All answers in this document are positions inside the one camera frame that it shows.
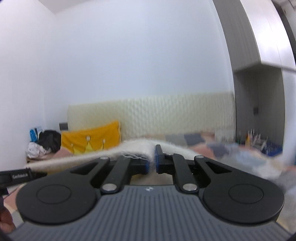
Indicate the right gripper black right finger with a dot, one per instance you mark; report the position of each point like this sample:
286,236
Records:
177,166

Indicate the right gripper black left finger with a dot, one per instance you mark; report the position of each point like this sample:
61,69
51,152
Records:
122,172

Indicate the white fluffy striped sweater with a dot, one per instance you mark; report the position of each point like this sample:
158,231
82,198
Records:
242,158

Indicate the black clothing pile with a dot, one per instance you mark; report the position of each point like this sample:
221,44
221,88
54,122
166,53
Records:
50,140

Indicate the person's left hand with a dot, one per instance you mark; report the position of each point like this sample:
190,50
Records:
6,221

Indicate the wooden bedside table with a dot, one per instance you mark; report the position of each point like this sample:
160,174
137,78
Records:
34,160

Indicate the white crumpled cloth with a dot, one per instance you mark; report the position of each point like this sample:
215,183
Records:
35,150

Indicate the yellow crown cushion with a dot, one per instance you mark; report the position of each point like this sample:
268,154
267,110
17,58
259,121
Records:
92,139

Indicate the patchwork plaid quilt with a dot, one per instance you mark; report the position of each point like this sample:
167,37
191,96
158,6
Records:
286,181

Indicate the cream quilted headboard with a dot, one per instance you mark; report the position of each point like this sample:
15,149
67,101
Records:
164,114

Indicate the yellow pump bottle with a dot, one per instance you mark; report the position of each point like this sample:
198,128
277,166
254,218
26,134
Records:
248,140

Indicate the blue storage tray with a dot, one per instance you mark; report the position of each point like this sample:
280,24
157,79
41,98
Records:
271,149

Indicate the dark wall socket by bed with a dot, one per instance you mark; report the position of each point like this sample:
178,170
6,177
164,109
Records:
63,126

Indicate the grey wall switch plate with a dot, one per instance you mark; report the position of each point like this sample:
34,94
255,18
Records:
255,110

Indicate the grey wall cabinet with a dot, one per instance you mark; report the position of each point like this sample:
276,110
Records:
259,51

